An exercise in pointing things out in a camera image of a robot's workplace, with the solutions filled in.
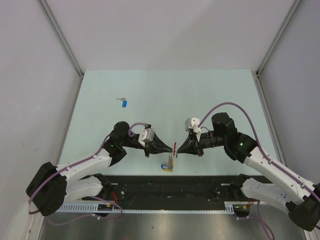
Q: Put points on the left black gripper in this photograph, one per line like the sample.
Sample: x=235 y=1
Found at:
x=157 y=146

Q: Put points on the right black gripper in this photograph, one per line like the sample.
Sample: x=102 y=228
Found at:
x=190 y=147

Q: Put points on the red-handled metal key holder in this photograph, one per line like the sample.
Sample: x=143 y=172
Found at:
x=171 y=159

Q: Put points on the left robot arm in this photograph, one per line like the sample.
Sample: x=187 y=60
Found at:
x=54 y=185

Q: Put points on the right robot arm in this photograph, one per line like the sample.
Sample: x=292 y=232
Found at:
x=289 y=192

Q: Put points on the blue tag on holder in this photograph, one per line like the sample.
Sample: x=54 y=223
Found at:
x=164 y=166

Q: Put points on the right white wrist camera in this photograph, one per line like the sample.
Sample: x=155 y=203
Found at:
x=192 y=125

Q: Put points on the white slotted cable duct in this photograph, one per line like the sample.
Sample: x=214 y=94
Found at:
x=106 y=208

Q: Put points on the right aluminium corner post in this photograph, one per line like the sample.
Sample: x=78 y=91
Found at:
x=279 y=35

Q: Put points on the aluminium corner post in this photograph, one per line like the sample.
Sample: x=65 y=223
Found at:
x=54 y=24
x=279 y=35

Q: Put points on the left aluminium corner post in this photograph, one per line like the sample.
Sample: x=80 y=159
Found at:
x=54 y=24

